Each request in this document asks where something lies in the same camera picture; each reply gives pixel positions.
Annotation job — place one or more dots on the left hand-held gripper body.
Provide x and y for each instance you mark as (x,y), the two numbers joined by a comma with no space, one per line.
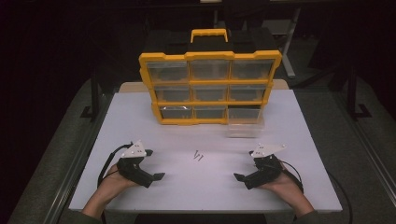
(134,169)

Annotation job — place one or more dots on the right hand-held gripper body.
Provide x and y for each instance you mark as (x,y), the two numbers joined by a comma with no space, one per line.
(264,172)

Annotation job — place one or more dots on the clear plastic drawer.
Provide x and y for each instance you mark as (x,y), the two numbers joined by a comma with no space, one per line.
(244,129)

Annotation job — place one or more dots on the person's left hand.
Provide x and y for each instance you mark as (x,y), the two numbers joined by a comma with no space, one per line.
(115,183)

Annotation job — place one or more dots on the person's right hand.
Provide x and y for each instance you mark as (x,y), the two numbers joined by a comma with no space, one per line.
(288,188)

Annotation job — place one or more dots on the black metal stand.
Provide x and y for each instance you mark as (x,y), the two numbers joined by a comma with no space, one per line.
(353,99)
(94,99)

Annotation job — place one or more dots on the grid of clear drawers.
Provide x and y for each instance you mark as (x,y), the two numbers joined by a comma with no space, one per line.
(209,70)

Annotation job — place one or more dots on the yellow black organizer box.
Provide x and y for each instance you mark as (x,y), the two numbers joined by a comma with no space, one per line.
(208,55)

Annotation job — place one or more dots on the aluminium rail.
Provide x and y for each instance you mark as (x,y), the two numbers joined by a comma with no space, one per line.
(74,174)
(373,161)

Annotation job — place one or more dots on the grey metal desk frame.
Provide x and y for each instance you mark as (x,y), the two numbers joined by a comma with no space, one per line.
(289,53)

